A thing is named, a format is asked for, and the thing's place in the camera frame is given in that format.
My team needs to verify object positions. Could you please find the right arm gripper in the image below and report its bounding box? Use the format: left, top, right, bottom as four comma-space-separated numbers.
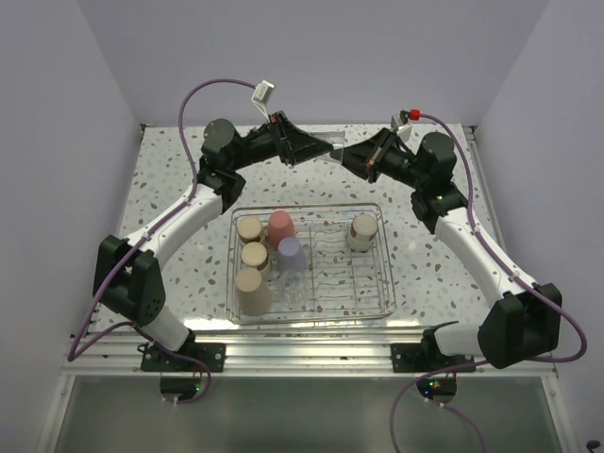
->
331, 127, 428, 191

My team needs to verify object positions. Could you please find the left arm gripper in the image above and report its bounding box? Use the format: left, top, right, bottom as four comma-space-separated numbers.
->
229, 110, 332, 171

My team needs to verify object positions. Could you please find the small clear glass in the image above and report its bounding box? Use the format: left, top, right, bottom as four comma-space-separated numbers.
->
313, 131, 345, 164

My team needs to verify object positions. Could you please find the steel cork-band cup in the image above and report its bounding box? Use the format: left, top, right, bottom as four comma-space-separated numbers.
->
237, 215, 267, 246
346, 213, 378, 252

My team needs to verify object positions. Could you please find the coral red plastic cup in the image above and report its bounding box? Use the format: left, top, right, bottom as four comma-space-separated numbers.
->
267, 210, 295, 249

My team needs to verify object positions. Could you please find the purple plastic cup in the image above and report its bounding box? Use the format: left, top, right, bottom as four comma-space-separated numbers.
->
277, 237, 308, 273

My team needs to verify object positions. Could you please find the steel cup with cork band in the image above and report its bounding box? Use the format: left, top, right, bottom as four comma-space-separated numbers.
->
241, 242, 272, 277

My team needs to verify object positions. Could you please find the large clear glass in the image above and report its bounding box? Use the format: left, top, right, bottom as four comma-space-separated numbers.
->
277, 269, 310, 305

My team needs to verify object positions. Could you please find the tall beige cup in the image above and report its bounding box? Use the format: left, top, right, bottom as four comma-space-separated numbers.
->
235, 268, 272, 316

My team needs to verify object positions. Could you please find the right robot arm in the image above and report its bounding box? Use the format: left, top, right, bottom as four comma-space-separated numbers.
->
332, 128, 562, 371

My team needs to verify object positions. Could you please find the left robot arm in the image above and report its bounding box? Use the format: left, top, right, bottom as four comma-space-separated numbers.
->
93, 112, 334, 371

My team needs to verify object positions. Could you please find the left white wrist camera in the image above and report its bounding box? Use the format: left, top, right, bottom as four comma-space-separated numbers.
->
251, 79, 276, 121

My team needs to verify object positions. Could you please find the wire dish rack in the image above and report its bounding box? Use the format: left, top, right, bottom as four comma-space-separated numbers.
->
226, 203, 396, 326

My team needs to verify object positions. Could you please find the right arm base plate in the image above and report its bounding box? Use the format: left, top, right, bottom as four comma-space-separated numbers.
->
390, 344, 476, 373

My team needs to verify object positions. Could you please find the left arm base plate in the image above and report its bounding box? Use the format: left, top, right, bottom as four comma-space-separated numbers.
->
137, 343, 227, 373

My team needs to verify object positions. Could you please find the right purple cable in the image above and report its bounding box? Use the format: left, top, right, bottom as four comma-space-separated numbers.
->
389, 111, 589, 453

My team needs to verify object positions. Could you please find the purple cable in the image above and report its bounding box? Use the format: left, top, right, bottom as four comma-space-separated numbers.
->
389, 111, 589, 453
66, 77, 259, 362

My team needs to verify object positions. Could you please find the aluminium rail frame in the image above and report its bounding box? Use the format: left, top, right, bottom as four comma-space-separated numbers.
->
36, 123, 567, 453

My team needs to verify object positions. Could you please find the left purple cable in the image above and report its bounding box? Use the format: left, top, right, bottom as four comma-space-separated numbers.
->
66, 77, 259, 362

